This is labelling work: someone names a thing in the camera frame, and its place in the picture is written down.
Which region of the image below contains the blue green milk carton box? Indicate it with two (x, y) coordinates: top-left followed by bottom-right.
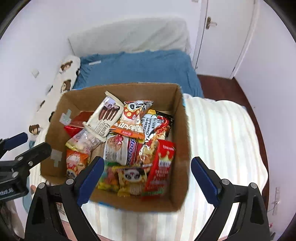
(40, 83), (190, 212)

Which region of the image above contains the blue bed sheet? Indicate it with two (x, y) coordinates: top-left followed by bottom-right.
(73, 50), (204, 98)

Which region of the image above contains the Franzzi cookie package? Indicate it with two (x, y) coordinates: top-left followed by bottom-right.
(83, 91), (124, 143)

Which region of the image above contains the metal door handle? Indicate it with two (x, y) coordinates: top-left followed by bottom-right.
(205, 16), (217, 30)

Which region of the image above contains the white door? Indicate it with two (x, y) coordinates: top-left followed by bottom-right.
(193, 1), (258, 79)

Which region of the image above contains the orange panda snack packet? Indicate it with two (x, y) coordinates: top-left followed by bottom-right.
(110, 100), (154, 140)

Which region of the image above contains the white cranberry oat cookie packet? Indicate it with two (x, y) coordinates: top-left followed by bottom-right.
(103, 133), (144, 166)

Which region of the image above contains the striped cream pink blanket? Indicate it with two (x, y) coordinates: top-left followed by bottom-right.
(28, 93), (269, 241)

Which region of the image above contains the small orange snack packet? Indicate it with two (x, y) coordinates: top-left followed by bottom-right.
(66, 149), (89, 179)

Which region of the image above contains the dark red snack bag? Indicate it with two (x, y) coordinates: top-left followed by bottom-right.
(64, 111), (93, 138)

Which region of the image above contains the white folded duvet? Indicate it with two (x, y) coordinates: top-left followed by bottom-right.
(68, 17), (191, 57)

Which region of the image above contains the red crown snack packet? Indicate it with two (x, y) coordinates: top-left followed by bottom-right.
(142, 140), (176, 199)

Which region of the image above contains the monkey print white pillow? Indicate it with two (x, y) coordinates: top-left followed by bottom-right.
(29, 55), (81, 142)

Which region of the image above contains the black Korean cheese rolls packet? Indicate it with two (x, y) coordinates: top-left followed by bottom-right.
(141, 109), (174, 147)

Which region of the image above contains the colourful green yellow snack packet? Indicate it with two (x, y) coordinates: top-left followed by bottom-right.
(97, 161), (120, 193)

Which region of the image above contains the clear bag of white candies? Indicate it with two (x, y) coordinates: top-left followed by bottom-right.
(65, 129), (103, 154)

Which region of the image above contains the yellow panda snack packet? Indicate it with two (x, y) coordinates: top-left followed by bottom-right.
(117, 167), (147, 197)

